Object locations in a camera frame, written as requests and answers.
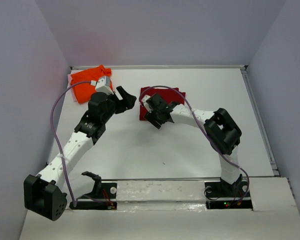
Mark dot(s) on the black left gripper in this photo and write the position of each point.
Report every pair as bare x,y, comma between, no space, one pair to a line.
127,102

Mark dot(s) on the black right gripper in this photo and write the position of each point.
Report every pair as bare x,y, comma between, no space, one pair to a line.
151,117

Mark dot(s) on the dark red t shirt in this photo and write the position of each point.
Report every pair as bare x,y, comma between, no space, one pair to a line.
167,94

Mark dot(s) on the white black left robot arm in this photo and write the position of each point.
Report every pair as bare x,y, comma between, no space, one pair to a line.
50,191

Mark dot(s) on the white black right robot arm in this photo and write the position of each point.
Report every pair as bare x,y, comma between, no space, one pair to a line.
218,126

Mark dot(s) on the white front panel board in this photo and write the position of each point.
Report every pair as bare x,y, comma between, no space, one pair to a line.
274,216

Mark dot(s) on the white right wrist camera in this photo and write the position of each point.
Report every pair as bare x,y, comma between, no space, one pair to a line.
145,104

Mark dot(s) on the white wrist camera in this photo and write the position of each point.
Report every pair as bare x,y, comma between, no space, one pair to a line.
145,104
103,85

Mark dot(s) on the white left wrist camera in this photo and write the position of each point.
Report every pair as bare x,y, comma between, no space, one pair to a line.
103,85

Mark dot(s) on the white table edge rail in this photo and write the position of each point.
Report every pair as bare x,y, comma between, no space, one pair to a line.
148,67

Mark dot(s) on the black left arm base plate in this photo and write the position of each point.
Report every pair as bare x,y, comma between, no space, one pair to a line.
103,199

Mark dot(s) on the right side aluminium rail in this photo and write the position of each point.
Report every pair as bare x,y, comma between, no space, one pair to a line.
274,167

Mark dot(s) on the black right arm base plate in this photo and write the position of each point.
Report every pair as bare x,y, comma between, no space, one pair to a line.
218,199

